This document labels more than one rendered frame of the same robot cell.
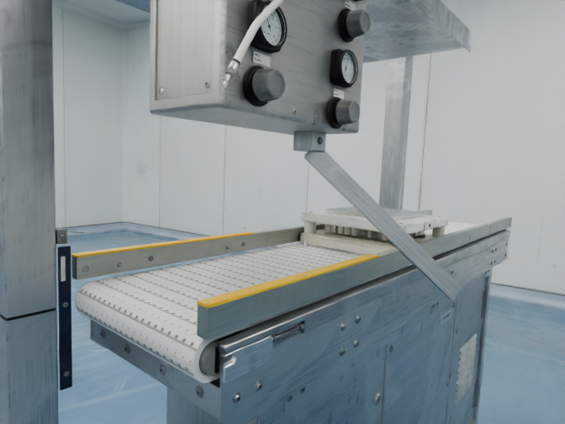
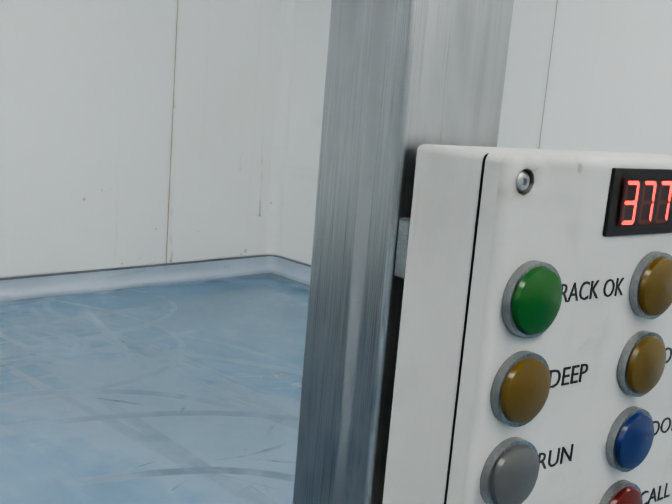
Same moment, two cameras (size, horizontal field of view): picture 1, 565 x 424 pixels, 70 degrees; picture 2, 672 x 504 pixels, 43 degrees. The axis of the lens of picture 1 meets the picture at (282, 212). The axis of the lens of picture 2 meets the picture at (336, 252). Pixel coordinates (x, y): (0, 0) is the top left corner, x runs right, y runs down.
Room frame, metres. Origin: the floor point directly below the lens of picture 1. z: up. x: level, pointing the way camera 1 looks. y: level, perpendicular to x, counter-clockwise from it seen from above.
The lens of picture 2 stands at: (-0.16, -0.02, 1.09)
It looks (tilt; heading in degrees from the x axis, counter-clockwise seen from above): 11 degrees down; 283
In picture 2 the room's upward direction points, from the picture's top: 5 degrees clockwise
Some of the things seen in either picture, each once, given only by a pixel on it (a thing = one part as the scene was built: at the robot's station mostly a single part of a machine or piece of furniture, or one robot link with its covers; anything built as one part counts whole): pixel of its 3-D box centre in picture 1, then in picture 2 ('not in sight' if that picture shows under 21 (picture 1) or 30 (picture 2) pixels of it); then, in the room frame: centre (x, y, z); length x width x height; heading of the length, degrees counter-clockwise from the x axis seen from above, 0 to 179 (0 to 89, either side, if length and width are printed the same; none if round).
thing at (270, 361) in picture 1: (385, 266); not in sight; (0.97, -0.26, 0.75); 1.30 x 0.29 x 0.10; 140
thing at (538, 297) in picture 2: not in sight; (536, 300); (-0.16, -0.34, 1.02); 0.03 x 0.01 x 0.03; 50
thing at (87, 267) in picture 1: (337, 227); not in sight; (1.04, -0.14, 0.82); 1.32 x 0.02 x 0.03; 140
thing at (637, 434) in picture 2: not in sight; (633, 440); (-0.21, -0.40, 0.95); 0.03 x 0.01 x 0.03; 50
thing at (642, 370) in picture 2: not in sight; (645, 364); (-0.21, -0.40, 0.98); 0.03 x 0.01 x 0.03; 50
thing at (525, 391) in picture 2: not in sight; (524, 390); (-0.16, -0.34, 0.98); 0.03 x 0.01 x 0.03; 50
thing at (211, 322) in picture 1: (443, 243); not in sight; (0.87, -0.35, 0.82); 1.32 x 0.02 x 0.03; 140
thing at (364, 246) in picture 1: (374, 239); not in sight; (0.92, -0.21, 0.82); 0.24 x 0.24 x 0.02; 50
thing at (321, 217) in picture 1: (376, 219); not in sight; (0.92, -0.21, 0.87); 0.25 x 0.24 x 0.02; 50
